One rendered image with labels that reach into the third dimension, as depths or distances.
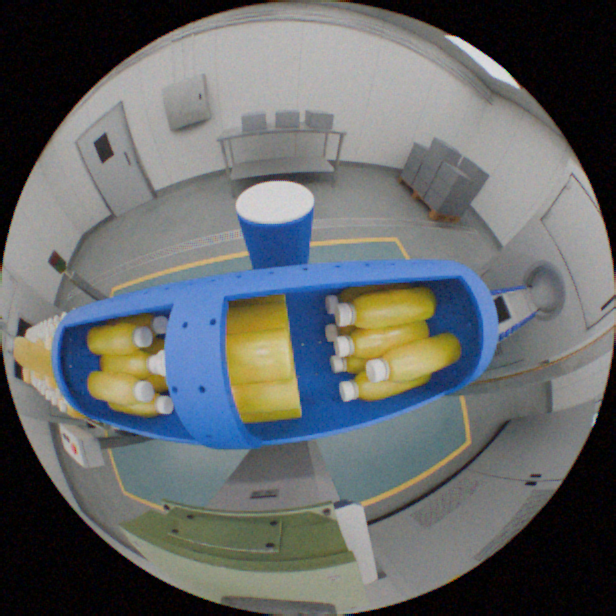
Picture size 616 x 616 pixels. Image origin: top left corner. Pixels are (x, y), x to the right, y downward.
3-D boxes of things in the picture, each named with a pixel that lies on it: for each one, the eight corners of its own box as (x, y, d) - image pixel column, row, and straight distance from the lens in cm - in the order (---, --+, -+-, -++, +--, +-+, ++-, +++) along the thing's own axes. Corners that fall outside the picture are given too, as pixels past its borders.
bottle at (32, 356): (56, 384, 69) (10, 366, 66) (52, 363, 74) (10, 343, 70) (60, 368, 64) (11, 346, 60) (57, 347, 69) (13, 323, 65)
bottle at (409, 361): (456, 326, 42) (382, 346, 29) (466, 360, 42) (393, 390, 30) (435, 336, 46) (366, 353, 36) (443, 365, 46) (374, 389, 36)
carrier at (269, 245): (304, 290, 143) (269, 287, 146) (316, 185, 80) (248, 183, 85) (302, 323, 131) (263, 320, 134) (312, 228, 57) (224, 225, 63)
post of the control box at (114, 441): (204, 423, 160) (92, 450, 89) (200, 423, 162) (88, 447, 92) (204, 418, 160) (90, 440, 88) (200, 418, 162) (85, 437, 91)
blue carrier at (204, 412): (417, 381, 58) (509, 386, 40) (130, 409, 71) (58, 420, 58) (396, 288, 58) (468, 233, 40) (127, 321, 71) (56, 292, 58)
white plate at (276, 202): (315, 183, 80) (315, 185, 80) (248, 181, 84) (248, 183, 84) (311, 224, 56) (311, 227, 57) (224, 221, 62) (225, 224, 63)
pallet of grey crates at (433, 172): (457, 223, 408) (490, 176, 384) (431, 219, 344) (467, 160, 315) (424, 186, 473) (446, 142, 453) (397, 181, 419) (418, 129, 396)
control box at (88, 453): (105, 465, 83) (84, 468, 79) (81, 448, 100) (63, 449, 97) (98, 438, 80) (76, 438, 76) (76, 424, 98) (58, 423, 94)
